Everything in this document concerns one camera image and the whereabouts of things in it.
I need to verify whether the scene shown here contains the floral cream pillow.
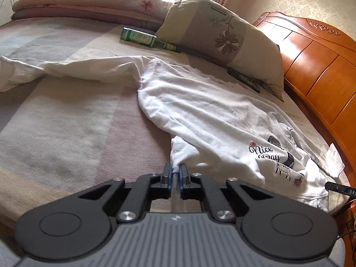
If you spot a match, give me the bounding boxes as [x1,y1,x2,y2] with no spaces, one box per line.
[156,0,285,102]

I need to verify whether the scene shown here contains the green glass bottle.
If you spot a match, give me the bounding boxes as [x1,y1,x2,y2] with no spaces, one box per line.
[119,27,181,53]

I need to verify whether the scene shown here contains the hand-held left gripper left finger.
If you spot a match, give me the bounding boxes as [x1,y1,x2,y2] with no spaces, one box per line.
[75,163,173,222]

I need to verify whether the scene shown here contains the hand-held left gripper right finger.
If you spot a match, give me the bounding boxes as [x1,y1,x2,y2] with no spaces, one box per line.
[178,163,276,222]

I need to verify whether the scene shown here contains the white paper tissue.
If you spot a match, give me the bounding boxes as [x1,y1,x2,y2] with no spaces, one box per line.
[324,142,345,177]

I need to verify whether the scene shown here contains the white printed t-shirt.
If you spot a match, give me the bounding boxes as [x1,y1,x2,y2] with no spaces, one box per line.
[0,55,338,214]

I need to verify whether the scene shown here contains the orange wooden headboard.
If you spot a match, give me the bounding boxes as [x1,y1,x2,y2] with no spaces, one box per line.
[252,12,356,173]

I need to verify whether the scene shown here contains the folded pink floral quilt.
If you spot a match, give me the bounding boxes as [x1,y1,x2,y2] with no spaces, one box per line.
[11,0,178,30]

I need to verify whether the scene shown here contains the phone in patterned dark case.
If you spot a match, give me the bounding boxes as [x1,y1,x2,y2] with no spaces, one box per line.
[227,67,262,93]

